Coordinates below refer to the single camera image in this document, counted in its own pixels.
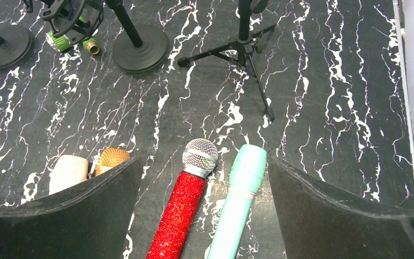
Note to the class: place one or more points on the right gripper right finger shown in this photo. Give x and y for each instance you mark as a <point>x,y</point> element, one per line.
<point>319,220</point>

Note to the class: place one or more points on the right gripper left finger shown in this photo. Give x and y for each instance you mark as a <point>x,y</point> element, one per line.
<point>87,220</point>

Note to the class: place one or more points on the pink microphone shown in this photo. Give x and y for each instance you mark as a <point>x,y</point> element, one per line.
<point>69,170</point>

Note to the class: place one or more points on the gold microphone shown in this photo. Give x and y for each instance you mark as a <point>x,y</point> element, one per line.
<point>110,158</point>

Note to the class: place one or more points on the teal microphone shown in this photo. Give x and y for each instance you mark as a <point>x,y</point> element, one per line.
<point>246,176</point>

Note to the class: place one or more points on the red glitter microphone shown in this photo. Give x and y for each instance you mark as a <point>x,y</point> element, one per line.
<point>199,159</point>

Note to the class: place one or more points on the black round base shock stand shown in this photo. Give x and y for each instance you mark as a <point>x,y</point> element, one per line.
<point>140,49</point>

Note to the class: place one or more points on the black tall tripod stand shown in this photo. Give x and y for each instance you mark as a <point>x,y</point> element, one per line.
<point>239,51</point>

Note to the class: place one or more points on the black round base clip stand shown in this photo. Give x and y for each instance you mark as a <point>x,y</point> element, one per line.
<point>17,44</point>

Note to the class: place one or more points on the green hose splitter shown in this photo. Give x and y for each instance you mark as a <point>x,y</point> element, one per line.
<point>65,42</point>

